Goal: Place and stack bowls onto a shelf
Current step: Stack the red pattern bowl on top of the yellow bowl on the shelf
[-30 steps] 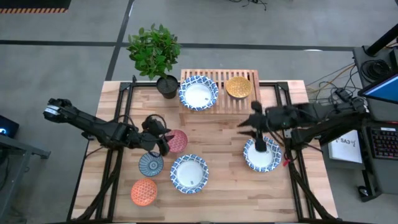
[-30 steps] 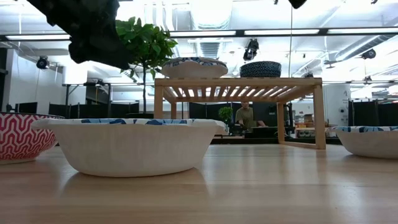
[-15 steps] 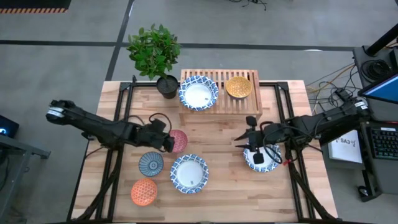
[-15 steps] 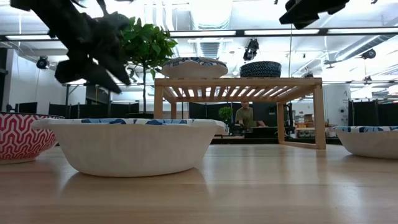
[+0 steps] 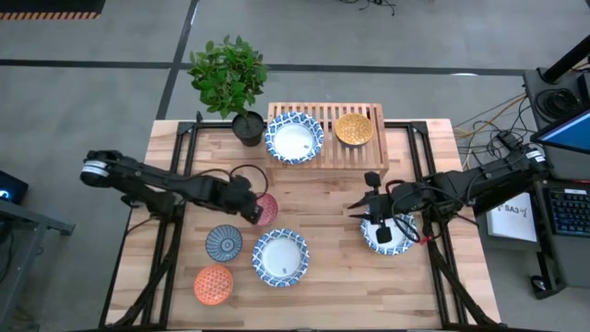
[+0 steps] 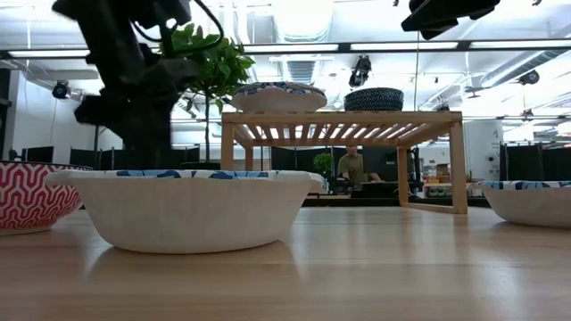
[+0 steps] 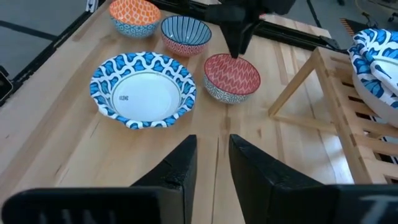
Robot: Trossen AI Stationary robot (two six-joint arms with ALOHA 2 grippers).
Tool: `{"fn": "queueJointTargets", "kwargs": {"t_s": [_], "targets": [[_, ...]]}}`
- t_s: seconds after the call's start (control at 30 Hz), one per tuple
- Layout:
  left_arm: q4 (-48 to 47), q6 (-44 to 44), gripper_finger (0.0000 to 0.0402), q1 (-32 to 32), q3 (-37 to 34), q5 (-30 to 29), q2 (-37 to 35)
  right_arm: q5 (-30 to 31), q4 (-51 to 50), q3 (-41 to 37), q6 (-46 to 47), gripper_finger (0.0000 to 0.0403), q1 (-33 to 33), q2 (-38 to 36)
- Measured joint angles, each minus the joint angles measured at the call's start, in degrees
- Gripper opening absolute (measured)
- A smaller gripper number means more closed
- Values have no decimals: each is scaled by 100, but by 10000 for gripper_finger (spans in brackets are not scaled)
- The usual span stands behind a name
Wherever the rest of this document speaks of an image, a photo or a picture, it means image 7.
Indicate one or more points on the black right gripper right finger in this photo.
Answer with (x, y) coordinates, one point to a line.
(280, 202)

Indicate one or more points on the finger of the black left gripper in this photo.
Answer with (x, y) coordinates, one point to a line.
(234, 40)
(250, 31)

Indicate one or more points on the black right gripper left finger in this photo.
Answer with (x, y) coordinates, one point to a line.
(140, 205)

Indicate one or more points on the red zigzag grey patterned bowl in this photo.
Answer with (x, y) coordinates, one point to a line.
(231, 74)

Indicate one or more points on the red patterned plate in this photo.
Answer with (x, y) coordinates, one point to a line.
(186, 31)

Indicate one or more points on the orange and teal ceramic bowl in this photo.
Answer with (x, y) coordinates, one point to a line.
(133, 12)

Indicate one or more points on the blue patterned plate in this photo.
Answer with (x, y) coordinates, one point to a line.
(388, 70)
(146, 99)

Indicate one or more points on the wooden slatted shelf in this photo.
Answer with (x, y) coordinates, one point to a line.
(342, 102)

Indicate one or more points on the black mat with hazard stripes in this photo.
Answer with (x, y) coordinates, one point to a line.
(357, 26)

